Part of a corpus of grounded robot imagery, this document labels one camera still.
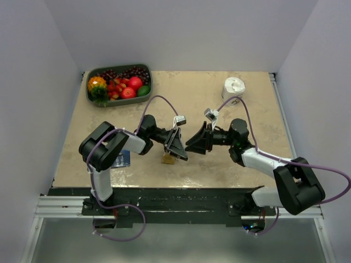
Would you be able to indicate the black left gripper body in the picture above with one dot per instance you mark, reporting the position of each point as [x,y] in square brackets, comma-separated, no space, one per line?
[163,136]

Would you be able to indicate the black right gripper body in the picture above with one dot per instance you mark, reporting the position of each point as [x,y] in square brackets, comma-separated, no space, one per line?
[218,138]

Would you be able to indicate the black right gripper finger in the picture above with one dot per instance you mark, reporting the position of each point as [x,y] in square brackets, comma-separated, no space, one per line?
[199,136]
[198,147]

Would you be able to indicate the large brass padlock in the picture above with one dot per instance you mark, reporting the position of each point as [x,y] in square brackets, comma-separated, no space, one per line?
[167,158]

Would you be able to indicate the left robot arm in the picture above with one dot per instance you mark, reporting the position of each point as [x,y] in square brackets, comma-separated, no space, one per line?
[101,148]

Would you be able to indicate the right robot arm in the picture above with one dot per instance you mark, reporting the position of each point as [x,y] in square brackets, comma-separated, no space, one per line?
[297,187]

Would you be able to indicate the blue blister pack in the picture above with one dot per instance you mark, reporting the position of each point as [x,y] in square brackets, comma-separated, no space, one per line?
[122,160]

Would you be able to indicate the green lime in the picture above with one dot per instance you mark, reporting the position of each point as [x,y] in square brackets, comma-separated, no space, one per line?
[143,91]

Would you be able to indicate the white paper roll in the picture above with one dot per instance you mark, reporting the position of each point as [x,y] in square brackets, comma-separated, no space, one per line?
[233,89]

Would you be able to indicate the red apple lower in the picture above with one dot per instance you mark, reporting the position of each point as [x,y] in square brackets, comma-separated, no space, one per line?
[128,93]

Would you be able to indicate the red apple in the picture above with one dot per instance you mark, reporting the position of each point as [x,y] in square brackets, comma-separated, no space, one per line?
[128,93]
[135,83]

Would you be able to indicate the red apple upper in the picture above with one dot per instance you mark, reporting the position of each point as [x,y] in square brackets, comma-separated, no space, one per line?
[135,83]

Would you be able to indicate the small red fruits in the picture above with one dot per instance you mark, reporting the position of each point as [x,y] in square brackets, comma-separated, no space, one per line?
[115,88]

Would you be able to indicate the orange green fake fruit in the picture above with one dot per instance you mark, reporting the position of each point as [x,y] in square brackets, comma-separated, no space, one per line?
[97,89]

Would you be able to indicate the dark grape bunch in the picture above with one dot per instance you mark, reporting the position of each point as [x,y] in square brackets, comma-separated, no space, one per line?
[127,72]

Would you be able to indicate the green fruit tray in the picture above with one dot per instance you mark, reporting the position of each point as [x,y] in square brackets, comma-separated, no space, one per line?
[118,102]

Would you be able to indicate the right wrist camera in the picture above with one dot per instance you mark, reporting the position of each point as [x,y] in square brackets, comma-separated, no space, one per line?
[212,115]

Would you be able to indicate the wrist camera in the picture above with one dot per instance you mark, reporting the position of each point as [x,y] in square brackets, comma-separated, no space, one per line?
[179,121]
[212,115]

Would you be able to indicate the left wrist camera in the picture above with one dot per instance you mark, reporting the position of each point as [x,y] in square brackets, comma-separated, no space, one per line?
[179,121]

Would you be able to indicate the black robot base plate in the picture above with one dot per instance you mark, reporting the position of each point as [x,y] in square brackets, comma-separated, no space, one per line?
[128,206]

